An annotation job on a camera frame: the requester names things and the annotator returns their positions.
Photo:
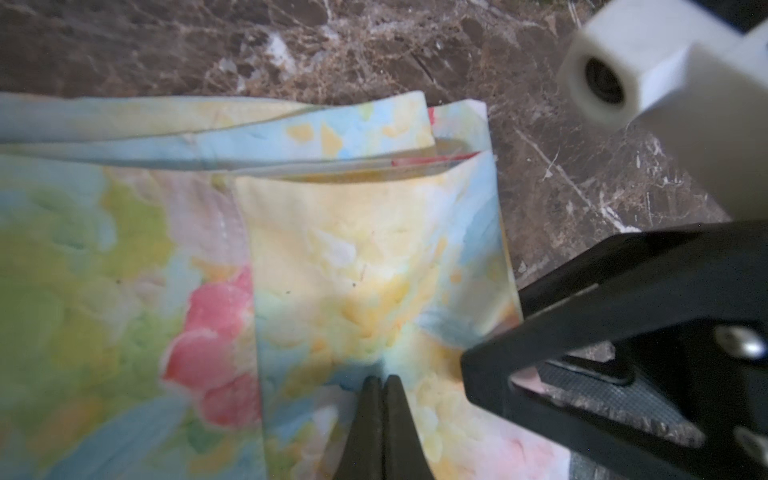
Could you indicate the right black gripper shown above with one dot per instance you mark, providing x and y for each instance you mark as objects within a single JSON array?
[{"x": 688, "y": 309}]

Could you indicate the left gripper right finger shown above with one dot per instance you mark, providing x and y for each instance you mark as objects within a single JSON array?
[{"x": 403, "y": 456}]

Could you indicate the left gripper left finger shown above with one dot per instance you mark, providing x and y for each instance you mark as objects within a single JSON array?
[{"x": 363, "y": 454}]

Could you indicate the pastel floral skirt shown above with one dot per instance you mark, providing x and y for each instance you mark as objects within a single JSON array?
[{"x": 197, "y": 287}]

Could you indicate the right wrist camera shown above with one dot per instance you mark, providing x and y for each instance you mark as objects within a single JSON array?
[{"x": 695, "y": 74}]

